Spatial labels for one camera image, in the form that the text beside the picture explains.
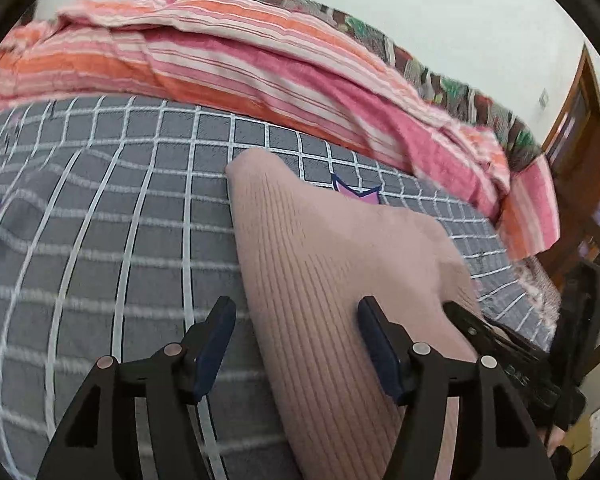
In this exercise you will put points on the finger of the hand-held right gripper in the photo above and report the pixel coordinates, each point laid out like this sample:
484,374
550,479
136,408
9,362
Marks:
472,327

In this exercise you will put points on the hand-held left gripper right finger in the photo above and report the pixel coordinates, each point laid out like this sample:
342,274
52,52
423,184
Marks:
380,355

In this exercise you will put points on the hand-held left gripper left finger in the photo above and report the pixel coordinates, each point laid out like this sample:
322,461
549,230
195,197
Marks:
210,360

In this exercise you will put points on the pink knitted sweater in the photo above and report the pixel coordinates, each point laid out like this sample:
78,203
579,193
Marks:
325,270

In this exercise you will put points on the person's right hand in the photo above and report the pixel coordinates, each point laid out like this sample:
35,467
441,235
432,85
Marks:
556,439

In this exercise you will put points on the black chair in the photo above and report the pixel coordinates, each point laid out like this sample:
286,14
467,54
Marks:
582,310

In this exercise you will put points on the pale floral mattress cover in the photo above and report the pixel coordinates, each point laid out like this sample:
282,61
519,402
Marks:
540,280

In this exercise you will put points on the grey checked bed sheet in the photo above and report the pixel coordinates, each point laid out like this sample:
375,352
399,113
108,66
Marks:
110,240

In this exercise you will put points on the wooden door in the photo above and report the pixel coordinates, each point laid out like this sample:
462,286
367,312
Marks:
587,130

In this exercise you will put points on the dark floral patterned blanket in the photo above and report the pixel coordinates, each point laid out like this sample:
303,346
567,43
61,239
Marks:
430,70

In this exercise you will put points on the pink orange striped quilt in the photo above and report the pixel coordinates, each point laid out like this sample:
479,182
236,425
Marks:
260,65

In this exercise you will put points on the white wall socket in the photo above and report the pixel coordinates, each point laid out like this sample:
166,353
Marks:
544,97

